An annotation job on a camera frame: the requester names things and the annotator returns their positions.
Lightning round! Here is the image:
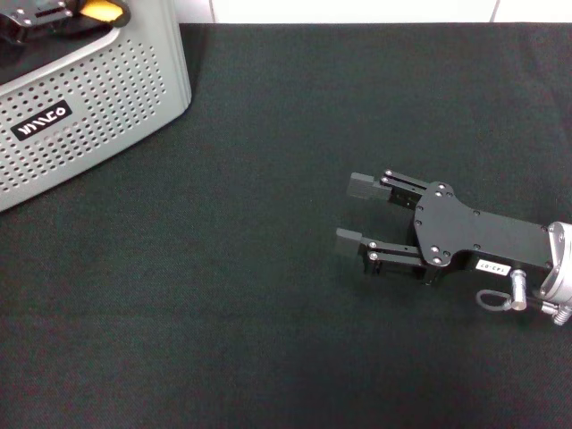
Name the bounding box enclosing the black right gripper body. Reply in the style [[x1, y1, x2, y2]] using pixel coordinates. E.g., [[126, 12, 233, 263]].
[[412, 180, 556, 287]]

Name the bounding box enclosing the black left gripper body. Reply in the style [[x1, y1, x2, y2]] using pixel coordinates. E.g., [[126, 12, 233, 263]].
[[0, 0, 75, 45]]

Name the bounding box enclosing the yellow towel with black trim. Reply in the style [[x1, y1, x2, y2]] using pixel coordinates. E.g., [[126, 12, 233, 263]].
[[66, 0, 131, 29]]

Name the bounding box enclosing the black cloth box liner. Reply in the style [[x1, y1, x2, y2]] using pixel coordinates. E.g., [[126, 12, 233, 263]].
[[0, 17, 113, 86]]

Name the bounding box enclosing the grey perforated storage box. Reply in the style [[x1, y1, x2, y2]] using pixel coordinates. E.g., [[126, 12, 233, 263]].
[[0, 0, 193, 214]]

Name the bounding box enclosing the black tablecloth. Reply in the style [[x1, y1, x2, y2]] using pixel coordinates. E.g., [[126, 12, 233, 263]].
[[0, 21, 572, 429]]

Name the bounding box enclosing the silver right connector plug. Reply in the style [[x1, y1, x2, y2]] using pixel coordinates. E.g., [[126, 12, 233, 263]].
[[510, 267, 531, 311]]

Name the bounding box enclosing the thin right gripper cable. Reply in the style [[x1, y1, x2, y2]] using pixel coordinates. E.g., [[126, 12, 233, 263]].
[[476, 289, 544, 312]]

